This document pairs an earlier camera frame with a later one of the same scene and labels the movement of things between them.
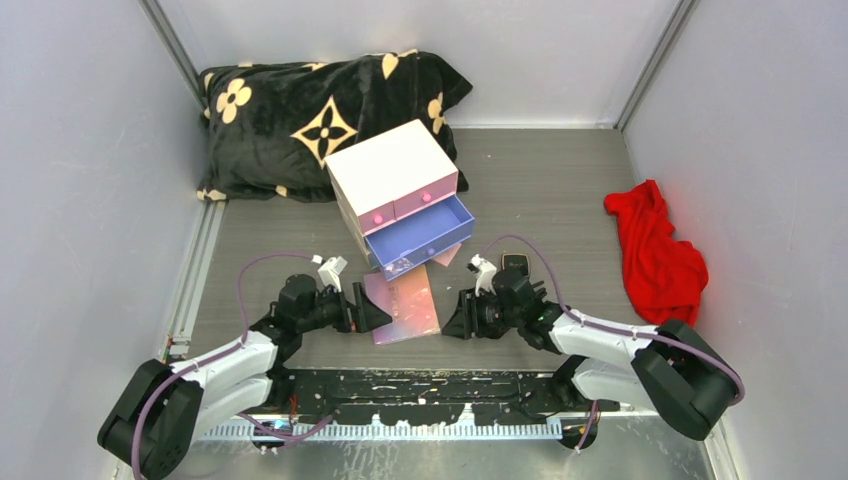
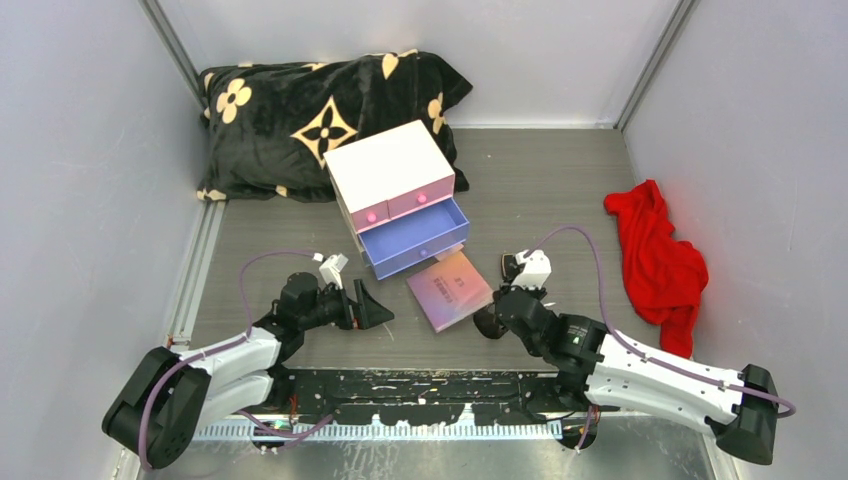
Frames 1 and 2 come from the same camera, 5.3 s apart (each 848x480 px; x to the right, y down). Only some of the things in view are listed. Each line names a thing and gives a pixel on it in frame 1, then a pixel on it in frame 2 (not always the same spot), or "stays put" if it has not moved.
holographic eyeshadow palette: [409, 301] → [450, 291]
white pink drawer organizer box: [398, 193] stays put
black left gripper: [367, 315] stays put
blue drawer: [413, 240] stays put
